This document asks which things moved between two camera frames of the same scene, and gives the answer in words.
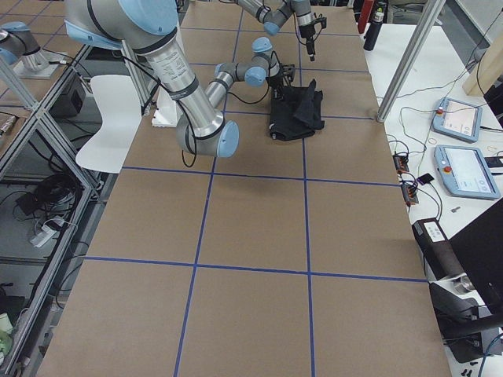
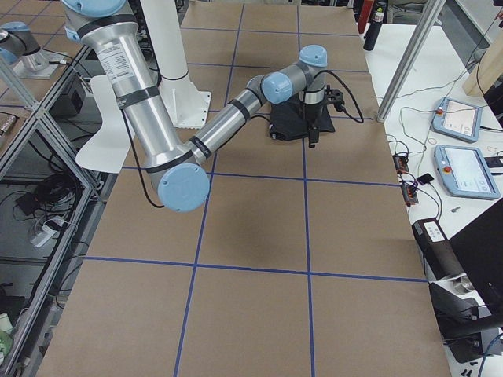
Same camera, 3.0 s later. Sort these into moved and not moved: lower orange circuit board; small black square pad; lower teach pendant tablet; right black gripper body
Moved: right black gripper body
Not moved: lower teach pendant tablet; small black square pad; lower orange circuit board
